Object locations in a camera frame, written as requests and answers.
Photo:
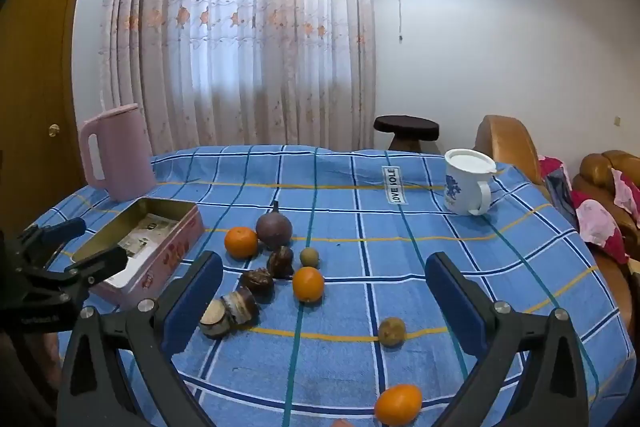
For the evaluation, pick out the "purple passion fruit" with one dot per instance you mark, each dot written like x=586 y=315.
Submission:
x=274 y=229

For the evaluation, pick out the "pink floral blanket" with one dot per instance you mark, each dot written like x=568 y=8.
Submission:
x=595 y=217

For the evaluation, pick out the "orange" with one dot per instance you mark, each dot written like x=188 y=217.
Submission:
x=308 y=284
x=398 y=404
x=241 y=243

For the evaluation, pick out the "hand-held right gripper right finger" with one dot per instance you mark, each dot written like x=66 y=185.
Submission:
x=455 y=307

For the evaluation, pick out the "small tan round fruit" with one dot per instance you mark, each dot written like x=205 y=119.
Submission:
x=392 y=332

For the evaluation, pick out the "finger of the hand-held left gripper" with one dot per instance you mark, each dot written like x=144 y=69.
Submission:
x=62 y=230
x=100 y=264

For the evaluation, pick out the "light pink cloth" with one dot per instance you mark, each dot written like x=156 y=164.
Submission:
x=627 y=194

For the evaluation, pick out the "wooden door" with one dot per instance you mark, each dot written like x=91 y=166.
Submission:
x=40 y=82

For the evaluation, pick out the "pink metal tin box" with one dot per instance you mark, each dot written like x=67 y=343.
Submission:
x=167 y=257

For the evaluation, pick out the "dark round wooden stool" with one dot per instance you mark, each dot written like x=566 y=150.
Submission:
x=405 y=125

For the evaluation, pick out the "sheer floral curtain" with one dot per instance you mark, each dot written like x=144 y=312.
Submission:
x=225 y=32

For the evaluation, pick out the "blue plaid tablecloth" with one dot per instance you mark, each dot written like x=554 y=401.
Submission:
x=350 y=217

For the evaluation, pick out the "brown leather sofa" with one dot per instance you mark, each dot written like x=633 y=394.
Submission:
x=505 y=142

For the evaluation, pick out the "brass door knob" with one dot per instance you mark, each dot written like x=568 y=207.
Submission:
x=54 y=130

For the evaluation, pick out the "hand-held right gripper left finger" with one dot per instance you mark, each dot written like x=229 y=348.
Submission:
x=192 y=307

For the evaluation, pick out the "small greenish round fruit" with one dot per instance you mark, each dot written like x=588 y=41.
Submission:
x=309 y=257

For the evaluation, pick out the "person's left forearm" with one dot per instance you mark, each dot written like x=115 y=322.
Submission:
x=40 y=357

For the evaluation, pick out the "pink electric kettle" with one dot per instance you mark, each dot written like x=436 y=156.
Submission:
x=120 y=152

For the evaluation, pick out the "printed paper leaflet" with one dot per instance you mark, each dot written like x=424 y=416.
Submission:
x=145 y=232

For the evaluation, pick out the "white mug with blue print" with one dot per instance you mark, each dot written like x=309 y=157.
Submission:
x=462 y=187

